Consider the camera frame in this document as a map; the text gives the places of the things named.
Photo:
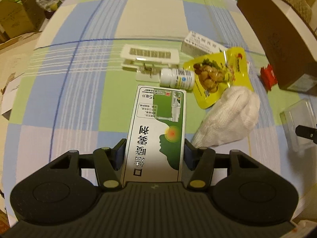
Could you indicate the white knitted cloth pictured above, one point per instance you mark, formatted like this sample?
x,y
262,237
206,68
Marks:
x,y
230,119

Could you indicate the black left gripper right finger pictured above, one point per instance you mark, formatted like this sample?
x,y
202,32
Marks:
x,y
201,162

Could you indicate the white pill bottle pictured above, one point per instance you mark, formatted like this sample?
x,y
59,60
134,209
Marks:
x,y
177,78

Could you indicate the brown cardboard boxes pile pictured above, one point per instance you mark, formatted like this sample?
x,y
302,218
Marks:
x,y
25,16

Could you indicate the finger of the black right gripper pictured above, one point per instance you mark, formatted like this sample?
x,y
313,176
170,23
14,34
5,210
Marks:
x,y
306,133

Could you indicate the green white throat spray box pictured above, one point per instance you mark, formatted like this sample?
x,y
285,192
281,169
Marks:
x,y
155,143

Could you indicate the yellow chestnut snack pouch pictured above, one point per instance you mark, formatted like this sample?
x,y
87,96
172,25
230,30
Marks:
x,y
216,72

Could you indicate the red snack packet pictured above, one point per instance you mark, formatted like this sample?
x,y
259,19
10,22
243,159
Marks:
x,y
268,77

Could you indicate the clear plastic case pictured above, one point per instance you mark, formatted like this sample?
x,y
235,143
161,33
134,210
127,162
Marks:
x,y
300,113

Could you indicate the white ointment box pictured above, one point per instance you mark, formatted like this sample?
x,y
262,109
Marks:
x,y
196,45

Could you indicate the brown cardboard storage box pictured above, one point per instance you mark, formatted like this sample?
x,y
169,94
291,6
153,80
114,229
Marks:
x,y
288,41

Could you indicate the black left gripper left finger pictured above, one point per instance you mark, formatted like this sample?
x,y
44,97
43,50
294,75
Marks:
x,y
107,162

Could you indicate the white plastic hook holder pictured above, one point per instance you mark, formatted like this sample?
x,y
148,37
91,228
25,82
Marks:
x,y
148,62

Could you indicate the checkered bed sheet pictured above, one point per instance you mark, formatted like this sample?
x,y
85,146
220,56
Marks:
x,y
74,93

